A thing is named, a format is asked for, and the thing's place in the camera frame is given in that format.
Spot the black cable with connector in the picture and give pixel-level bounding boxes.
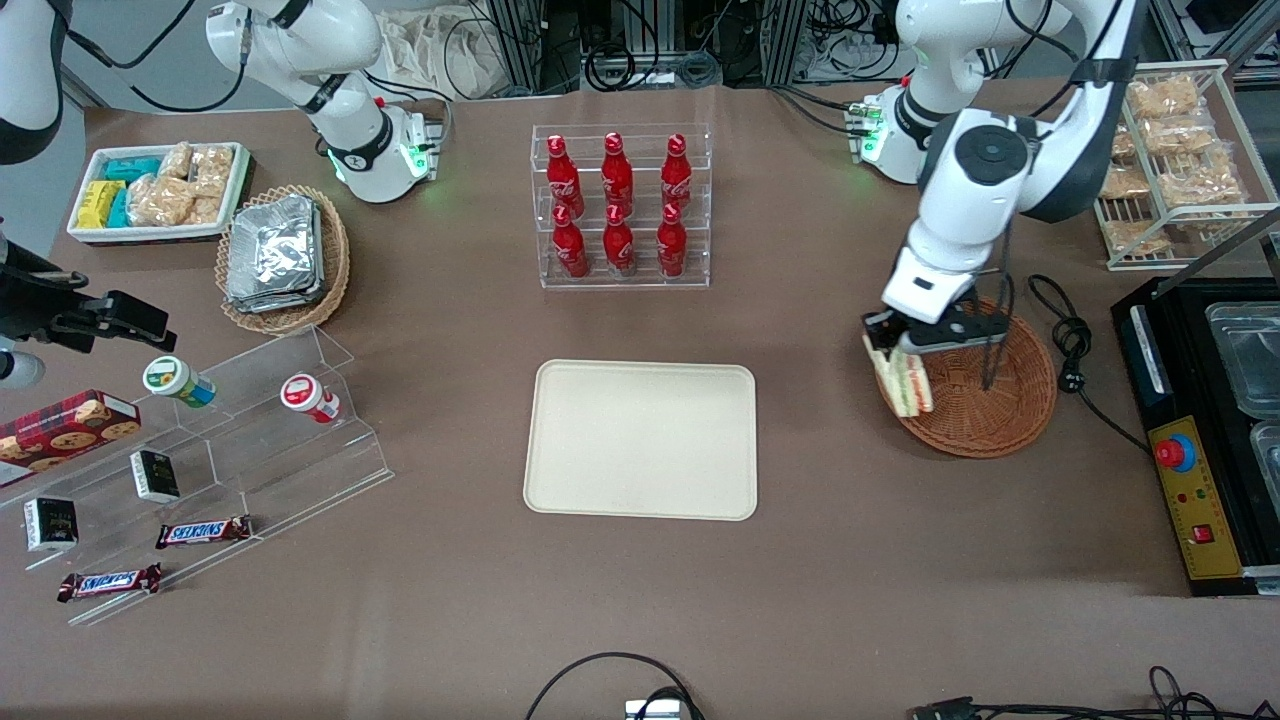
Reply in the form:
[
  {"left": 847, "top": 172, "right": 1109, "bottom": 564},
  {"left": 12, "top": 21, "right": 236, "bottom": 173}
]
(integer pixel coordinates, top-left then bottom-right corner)
[{"left": 910, "top": 665, "right": 1280, "bottom": 720}]

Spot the Snickers chocolate bar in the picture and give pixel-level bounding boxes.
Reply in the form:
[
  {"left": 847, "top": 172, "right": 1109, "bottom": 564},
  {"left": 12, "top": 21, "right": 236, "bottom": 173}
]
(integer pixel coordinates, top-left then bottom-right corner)
[
  {"left": 57, "top": 563, "right": 163, "bottom": 604},
  {"left": 155, "top": 515, "right": 253, "bottom": 550}
]

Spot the triangular sandwich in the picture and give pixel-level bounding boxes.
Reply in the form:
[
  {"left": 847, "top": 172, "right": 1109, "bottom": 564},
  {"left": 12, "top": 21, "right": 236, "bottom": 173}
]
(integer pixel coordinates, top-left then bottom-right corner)
[{"left": 862, "top": 335, "right": 936, "bottom": 419}]

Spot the aluminium frame post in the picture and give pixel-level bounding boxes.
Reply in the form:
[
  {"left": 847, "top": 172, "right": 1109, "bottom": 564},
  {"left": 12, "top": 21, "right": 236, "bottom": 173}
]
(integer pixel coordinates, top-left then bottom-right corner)
[
  {"left": 487, "top": 0, "right": 546, "bottom": 96},
  {"left": 765, "top": 0, "right": 809, "bottom": 86}
]

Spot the green lid small jar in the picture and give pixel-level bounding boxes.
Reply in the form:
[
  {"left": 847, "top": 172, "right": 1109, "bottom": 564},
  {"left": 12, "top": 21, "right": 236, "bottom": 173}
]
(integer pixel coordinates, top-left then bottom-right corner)
[{"left": 142, "top": 355, "right": 217, "bottom": 409}]

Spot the clear acrylic bottle rack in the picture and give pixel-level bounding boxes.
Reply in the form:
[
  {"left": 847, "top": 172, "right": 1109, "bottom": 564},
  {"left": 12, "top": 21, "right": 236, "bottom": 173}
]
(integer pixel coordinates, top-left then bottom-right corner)
[{"left": 530, "top": 123, "right": 713, "bottom": 291}]

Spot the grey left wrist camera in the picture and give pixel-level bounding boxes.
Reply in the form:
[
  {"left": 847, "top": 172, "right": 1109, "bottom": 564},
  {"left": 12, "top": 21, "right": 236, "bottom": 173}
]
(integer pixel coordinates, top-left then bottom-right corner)
[{"left": 930, "top": 303, "right": 1013, "bottom": 351}]

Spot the clear plastic container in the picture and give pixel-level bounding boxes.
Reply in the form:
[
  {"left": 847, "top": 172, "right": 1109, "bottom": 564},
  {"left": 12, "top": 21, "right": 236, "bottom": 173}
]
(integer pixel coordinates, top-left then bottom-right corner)
[
  {"left": 1205, "top": 300, "right": 1280, "bottom": 419},
  {"left": 1250, "top": 420, "right": 1280, "bottom": 491}
]

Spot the clear acrylic stepped shelf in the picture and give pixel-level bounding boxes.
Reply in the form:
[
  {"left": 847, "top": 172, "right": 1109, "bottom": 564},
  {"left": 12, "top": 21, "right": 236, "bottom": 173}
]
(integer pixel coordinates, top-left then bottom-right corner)
[{"left": 0, "top": 325, "right": 394, "bottom": 628}]

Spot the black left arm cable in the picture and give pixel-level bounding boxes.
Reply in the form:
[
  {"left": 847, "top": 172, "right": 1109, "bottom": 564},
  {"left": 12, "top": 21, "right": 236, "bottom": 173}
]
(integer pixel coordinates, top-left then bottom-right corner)
[{"left": 983, "top": 215, "right": 1017, "bottom": 393}]

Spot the yellow snack package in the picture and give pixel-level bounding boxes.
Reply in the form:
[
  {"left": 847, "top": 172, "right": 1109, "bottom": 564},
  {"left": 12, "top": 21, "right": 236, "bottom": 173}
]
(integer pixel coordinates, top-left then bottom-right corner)
[{"left": 78, "top": 180, "right": 126, "bottom": 229}]

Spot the red tartan cookie box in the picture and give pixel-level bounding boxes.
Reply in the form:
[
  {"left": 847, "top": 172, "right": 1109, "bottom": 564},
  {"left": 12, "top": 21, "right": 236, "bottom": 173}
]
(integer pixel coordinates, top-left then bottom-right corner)
[{"left": 0, "top": 389, "right": 142, "bottom": 491}]

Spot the white wire rack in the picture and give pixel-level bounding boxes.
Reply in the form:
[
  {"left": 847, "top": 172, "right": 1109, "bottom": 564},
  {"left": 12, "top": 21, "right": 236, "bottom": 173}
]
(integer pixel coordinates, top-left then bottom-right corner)
[{"left": 1093, "top": 58, "right": 1280, "bottom": 273}]

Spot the white cloth bag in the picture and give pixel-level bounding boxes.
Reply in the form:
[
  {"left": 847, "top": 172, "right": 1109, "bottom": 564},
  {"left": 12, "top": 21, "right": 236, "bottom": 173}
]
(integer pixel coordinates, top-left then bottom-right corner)
[{"left": 378, "top": 8, "right": 506, "bottom": 101}]

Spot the small black tea box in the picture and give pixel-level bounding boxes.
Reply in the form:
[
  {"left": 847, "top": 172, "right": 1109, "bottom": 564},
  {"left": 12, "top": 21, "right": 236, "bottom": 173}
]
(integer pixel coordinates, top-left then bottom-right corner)
[
  {"left": 23, "top": 497, "right": 80, "bottom": 553},
  {"left": 130, "top": 450, "right": 182, "bottom": 504}
]

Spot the red lid small jar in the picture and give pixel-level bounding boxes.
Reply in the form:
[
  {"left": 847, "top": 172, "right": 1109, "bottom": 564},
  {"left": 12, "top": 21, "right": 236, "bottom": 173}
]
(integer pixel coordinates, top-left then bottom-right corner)
[{"left": 280, "top": 373, "right": 342, "bottom": 424}]

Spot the black machine with yellow panel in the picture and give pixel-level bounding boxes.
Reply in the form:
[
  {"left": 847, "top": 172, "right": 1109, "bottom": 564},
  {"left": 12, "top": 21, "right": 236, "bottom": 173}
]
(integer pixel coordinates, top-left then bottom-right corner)
[{"left": 1110, "top": 272, "right": 1280, "bottom": 598}]

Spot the light wicker basket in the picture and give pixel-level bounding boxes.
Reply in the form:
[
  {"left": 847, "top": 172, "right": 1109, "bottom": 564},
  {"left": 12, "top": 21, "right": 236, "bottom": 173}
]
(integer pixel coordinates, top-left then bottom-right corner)
[{"left": 215, "top": 184, "right": 351, "bottom": 336}]

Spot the red cola bottle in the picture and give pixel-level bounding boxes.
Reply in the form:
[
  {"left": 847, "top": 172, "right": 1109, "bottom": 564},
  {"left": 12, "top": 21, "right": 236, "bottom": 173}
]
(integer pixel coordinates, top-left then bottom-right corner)
[
  {"left": 660, "top": 133, "right": 693, "bottom": 211},
  {"left": 602, "top": 205, "right": 636, "bottom": 278},
  {"left": 552, "top": 205, "right": 591, "bottom": 279},
  {"left": 600, "top": 132, "right": 634, "bottom": 216},
  {"left": 545, "top": 135, "right": 584, "bottom": 216},
  {"left": 656, "top": 203, "right": 689, "bottom": 279}
]

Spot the white snack bin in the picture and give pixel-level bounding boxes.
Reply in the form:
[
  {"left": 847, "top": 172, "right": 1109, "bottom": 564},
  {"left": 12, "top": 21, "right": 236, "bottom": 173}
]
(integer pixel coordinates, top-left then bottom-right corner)
[{"left": 67, "top": 141, "right": 253, "bottom": 246}]

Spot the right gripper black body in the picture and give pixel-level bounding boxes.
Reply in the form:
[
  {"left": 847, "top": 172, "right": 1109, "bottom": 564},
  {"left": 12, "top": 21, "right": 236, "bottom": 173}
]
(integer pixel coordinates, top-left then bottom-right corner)
[{"left": 0, "top": 240, "right": 111, "bottom": 353}]

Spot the cream rectangular plastic tray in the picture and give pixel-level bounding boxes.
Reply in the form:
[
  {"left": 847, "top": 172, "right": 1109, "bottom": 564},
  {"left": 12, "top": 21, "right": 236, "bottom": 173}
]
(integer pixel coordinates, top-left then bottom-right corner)
[{"left": 522, "top": 358, "right": 759, "bottom": 522}]

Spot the black looped cable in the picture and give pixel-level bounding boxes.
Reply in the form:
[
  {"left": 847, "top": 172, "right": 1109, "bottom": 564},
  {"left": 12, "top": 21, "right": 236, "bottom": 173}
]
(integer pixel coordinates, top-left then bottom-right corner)
[{"left": 525, "top": 652, "right": 701, "bottom": 720}]

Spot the foil wrapped pack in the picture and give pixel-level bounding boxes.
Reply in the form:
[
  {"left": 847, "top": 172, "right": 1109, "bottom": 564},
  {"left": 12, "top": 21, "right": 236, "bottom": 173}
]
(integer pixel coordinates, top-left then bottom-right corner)
[
  {"left": 225, "top": 285, "right": 326, "bottom": 314},
  {"left": 228, "top": 195, "right": 323, "bottom": 299}
]

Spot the black power cable with plug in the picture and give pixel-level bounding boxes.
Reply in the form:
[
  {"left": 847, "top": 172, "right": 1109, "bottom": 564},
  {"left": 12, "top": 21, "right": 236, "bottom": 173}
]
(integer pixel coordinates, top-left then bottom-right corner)
[{"left": 1028, "top": 273, "right": 1151, "bottom": 453}]

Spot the grey metal bar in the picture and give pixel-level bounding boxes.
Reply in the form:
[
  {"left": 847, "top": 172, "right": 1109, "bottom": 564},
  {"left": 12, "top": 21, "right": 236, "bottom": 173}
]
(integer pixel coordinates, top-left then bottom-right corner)
[{"left": 1165, "top": 203, "right": 1280, "bottom": 293}]

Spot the brown round wicker basket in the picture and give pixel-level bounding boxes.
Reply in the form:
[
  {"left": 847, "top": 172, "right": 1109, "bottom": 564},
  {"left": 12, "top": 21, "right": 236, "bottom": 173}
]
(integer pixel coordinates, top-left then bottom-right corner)
[{"left": 880, "top": 295, "right": 1059, "bottom": 459}]

